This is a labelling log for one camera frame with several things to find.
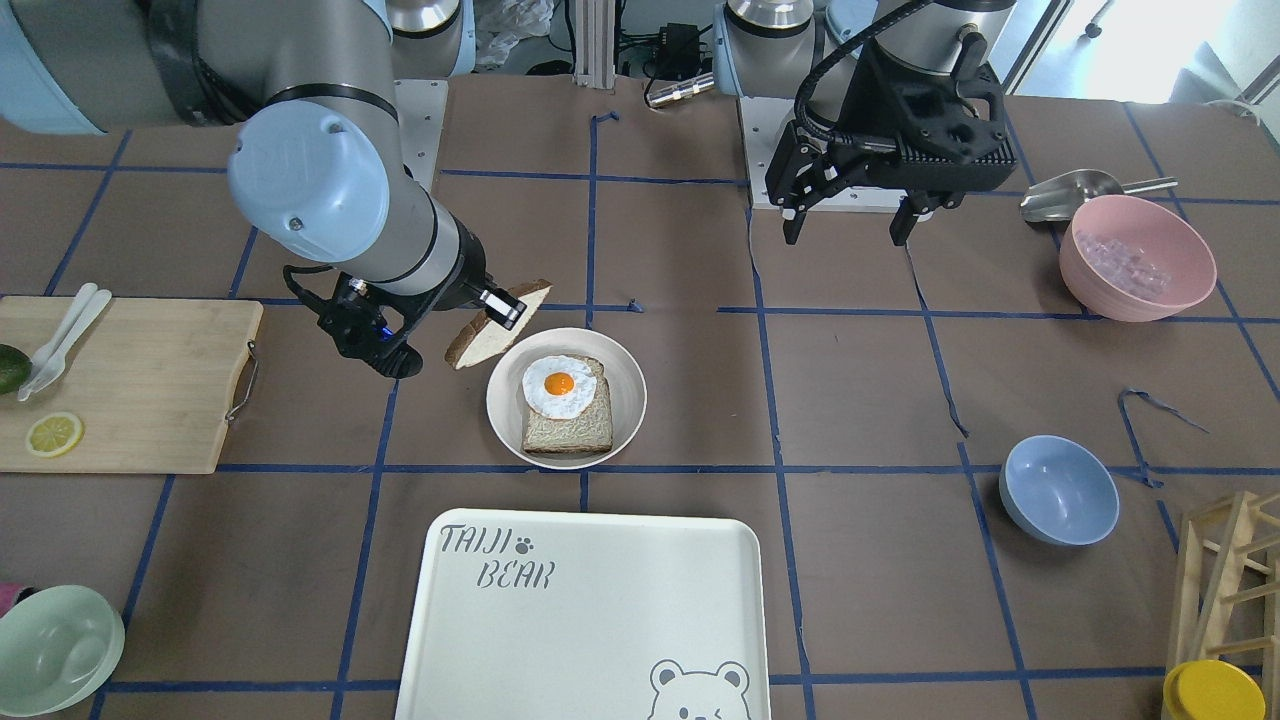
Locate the metal scoop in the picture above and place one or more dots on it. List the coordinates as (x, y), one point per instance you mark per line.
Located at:
(1058, 198)

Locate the wooden cutting board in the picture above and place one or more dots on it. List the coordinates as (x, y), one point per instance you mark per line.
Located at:
(152, 380)

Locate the green bowl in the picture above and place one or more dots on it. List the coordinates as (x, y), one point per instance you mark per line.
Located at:
(57, 647)

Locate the pink cloth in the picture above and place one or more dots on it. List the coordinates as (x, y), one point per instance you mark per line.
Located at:
(13, 593)

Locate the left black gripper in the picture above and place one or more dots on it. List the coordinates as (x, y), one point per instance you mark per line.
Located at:
(868, 108)

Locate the cream round plate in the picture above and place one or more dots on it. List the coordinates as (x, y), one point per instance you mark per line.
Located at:
(506, 408)

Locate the aluminium frame post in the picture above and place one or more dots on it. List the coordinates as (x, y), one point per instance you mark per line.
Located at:
(594, 43)

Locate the bread slice under egg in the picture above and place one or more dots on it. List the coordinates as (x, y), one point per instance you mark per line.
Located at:
(589, 433)

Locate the white plastic fork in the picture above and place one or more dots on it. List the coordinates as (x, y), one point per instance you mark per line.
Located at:
(43, 354)

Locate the bread slice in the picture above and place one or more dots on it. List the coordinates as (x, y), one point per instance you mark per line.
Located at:
(589, 433)
(483, 338)

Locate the blue bowl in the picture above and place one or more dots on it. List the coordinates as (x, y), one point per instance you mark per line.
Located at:
(1058, 492)

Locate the cream bear tray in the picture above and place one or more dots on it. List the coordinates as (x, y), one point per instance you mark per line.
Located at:
(576, 615)

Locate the wooden cup rack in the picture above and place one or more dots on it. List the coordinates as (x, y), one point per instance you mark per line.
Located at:
(1227, 556)

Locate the lemon slice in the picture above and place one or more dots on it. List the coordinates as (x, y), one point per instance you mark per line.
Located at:
(54, 435)

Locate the avocado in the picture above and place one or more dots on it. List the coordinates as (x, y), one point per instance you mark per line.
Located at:
(15, 368)

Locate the pink bowl with ice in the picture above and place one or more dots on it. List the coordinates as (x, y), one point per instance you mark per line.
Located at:
(1131, 260)

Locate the yellow mug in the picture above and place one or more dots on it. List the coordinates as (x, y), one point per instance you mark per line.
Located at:
(1211, 689)

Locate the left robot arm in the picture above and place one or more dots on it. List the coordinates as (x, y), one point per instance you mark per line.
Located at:
(788, 49)

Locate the white plastic spoon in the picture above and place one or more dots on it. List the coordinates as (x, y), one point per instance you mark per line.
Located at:
(58, 361)

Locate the fried egg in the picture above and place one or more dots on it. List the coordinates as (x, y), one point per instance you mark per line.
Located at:
(559, 387)

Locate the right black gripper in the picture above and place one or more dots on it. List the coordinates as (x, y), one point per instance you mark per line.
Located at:
(463, 285)

